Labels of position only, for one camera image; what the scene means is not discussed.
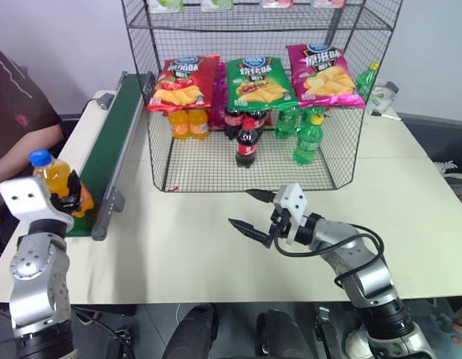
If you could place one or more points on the magenta snack bag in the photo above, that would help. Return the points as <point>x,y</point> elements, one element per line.
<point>218,101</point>

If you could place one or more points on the white marker pen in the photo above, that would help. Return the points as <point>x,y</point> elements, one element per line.
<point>386,116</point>

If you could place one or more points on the red chips bag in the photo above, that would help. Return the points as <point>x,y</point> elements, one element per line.
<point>182,86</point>

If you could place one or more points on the dark office chair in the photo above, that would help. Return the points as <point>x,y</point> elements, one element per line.
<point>436,138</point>

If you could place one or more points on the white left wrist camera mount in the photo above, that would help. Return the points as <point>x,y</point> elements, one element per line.
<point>25,198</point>

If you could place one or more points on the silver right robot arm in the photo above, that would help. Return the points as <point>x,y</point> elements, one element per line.
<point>369,276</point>

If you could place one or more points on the person's bare forearm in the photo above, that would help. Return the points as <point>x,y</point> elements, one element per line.
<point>25,147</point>

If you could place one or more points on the person in dark shirt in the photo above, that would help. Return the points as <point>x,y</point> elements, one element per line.
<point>18,97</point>

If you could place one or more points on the green chips bag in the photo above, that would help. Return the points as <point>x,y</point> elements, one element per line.
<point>259,82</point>

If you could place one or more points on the pink snack box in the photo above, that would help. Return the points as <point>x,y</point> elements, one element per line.
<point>329,2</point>
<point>276,2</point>

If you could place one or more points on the dark rounded shape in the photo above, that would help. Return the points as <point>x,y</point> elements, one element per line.
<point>193,333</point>
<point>283,336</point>

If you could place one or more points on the cola bottle red label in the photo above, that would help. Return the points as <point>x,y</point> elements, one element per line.
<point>247,144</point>
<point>231,123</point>
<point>261,119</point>

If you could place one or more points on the orange soda bottle blue cap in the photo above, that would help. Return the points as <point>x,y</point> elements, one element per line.
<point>48,172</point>

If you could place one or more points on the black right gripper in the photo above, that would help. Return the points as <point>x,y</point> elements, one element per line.
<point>279,228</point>

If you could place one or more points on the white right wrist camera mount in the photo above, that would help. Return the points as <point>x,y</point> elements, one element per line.
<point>292,202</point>

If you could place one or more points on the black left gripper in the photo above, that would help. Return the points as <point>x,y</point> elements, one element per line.
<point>66,205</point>

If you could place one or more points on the green snack box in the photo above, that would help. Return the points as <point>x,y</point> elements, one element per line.
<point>217,3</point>
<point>165,3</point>

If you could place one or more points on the green conveyor belt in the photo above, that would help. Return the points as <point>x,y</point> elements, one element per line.
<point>104,149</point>

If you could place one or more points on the grey conveyor motor box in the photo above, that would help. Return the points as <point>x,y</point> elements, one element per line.
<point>105,101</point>

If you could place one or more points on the green soda bottle yellow cap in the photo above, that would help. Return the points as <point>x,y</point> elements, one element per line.
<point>307,144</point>
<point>366,80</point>

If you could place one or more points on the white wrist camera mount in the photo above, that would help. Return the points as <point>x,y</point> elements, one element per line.
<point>25,198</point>
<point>292,202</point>

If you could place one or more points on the purple chips bag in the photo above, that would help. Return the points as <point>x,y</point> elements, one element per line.
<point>324,75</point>

